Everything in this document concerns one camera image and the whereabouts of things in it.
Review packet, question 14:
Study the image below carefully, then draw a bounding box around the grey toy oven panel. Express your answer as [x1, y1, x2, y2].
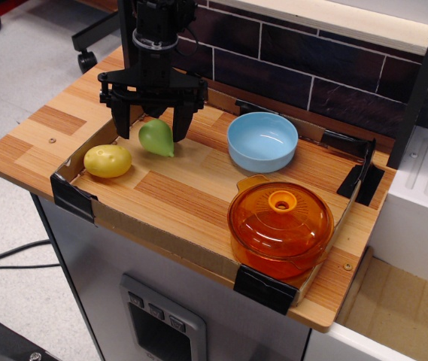
[120, 274, 208, 360]

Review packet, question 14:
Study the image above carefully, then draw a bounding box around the black floor cable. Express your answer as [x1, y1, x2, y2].
[0, 238, 61, 270]

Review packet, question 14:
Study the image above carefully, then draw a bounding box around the white toy sink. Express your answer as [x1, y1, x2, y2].
[305, 127, 428, 360]

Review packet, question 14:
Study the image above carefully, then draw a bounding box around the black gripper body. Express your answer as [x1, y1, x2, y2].
[98, 49, 208, 115]

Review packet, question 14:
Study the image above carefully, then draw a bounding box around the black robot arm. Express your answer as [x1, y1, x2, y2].
[98, 1, 208, 142]

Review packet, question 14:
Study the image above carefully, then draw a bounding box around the green toy pear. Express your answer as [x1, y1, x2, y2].
[138, 119, 175, 157]

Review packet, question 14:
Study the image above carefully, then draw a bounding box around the orange transparent lidded pot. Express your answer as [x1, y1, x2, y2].
[227, 175, 334, 281]

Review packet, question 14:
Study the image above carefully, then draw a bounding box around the light blue bowl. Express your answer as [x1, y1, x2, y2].
[226, 112, 299, 174]

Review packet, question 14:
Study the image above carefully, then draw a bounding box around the black vertical post left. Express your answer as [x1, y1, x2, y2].
[117, 0, 138, 68]

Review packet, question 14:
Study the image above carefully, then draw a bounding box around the yellow toy potato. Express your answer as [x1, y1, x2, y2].
[83, 144, 132, 178]

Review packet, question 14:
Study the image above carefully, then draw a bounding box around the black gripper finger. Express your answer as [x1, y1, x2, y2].
[172, 105, 194, 143]
[111, 101, 130, 139]

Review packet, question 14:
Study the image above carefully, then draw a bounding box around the black vertical post right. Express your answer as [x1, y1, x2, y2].
[387, 48, 428, 169]

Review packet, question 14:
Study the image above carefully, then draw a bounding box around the black office chair base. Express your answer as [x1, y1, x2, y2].
[71, 11, 120, 74]

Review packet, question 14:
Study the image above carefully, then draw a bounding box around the black vertical post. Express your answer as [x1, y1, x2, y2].
[387, 48, 428, 169]
[117, 0, 138, 68]

